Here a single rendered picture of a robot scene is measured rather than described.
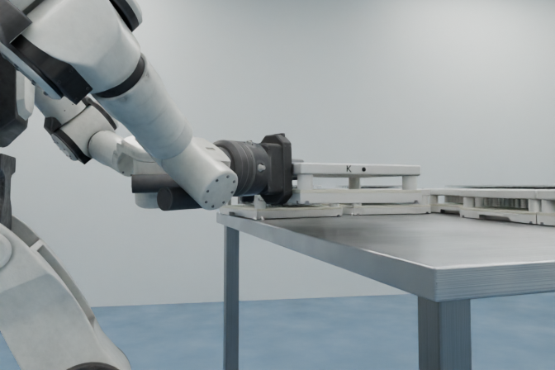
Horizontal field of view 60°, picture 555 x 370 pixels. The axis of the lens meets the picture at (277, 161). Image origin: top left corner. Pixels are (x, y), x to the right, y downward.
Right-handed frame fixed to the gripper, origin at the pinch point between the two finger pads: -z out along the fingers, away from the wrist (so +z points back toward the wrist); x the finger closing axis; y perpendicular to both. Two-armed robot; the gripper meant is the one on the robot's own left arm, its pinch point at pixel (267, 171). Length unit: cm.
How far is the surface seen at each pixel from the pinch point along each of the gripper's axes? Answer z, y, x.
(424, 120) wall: -200, -300, -52
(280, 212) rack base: -6.0, -16.8, 9.5
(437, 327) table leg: -8, 51, 17
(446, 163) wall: -220, -300, -13
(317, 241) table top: -3.1, 24.9, 11.5
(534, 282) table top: -19, 52, 13
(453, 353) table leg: -10, 51, 20
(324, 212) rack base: -18.3, -20.4, 10.1
